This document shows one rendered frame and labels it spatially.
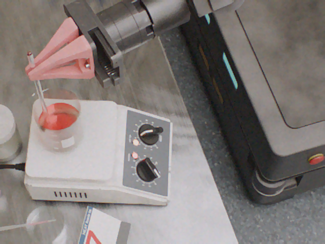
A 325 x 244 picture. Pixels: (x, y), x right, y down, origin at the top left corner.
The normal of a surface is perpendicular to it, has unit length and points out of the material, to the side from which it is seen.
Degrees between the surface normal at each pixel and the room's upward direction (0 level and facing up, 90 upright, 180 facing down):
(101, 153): 0
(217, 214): 0
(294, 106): 0
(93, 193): 90
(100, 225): 40
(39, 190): 90
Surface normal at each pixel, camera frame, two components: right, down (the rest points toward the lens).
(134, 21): 0.21, -0.01
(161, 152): 0.48, -0.34
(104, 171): -0.02, -0.41
